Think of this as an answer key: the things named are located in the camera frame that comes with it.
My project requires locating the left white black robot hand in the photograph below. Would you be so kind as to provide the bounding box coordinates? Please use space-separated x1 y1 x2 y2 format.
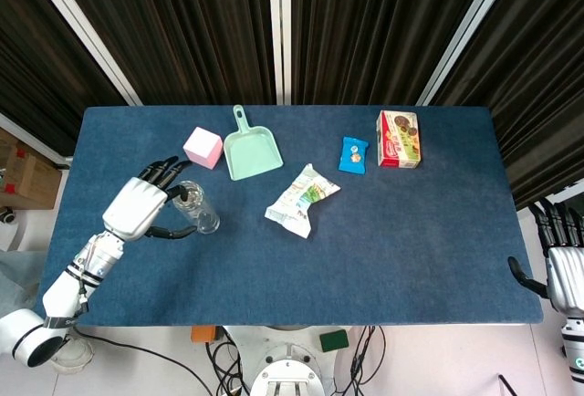
101 155 198 244

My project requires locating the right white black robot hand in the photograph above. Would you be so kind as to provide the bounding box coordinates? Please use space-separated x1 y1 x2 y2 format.
507 199 584 320

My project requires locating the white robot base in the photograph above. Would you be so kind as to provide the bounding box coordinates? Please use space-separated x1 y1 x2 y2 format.
223 325 355 396

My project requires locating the clear glass cup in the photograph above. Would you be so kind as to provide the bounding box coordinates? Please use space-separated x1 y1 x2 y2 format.
171 180 221 235

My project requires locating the pink cube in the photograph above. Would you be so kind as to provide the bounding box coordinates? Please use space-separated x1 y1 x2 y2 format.
182 126 224 170

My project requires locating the brown cardboard box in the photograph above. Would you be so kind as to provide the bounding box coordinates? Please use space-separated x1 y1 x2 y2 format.
0 129 63 211

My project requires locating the mint green dustpan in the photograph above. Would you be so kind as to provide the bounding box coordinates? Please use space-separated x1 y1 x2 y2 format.
223 104 285 182

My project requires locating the grey cloth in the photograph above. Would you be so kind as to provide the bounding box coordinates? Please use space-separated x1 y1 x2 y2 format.
0 248 48 319

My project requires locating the orange block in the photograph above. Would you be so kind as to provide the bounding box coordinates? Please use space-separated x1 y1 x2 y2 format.
191 326 217 344

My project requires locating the clear plastic tub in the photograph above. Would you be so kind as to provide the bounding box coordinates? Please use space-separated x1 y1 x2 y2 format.
48 337 95 374

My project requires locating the white green snack bag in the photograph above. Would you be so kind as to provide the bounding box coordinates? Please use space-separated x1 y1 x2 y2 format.
264 162 342 240

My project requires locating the dark pleated curtain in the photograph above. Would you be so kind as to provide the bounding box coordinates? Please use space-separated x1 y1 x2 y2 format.
47 0 276 106
288 0 499 106
433 0 584 211
0 0 130 155

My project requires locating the blue table mat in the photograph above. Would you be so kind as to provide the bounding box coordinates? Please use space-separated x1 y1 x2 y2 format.
29 104 545 328

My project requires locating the red cookie box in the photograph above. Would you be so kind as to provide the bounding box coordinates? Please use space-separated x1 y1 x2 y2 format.
375 109 422 169

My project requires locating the small blue snack packet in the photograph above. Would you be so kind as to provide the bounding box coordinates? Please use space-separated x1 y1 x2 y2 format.
338 135 370 176

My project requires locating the green block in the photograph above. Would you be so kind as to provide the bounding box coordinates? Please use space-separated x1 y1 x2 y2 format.
319 328 350 354

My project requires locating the long black floor cable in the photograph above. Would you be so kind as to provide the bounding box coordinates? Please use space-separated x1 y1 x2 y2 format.
72 325 220 396

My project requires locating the black cable bundle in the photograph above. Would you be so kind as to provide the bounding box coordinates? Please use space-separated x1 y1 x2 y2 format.
335 325 387 396
204 326 250 396

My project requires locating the white frame post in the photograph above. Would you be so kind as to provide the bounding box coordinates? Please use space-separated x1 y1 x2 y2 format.
20 0 143 106
267 0 293 106
415 0 524 107

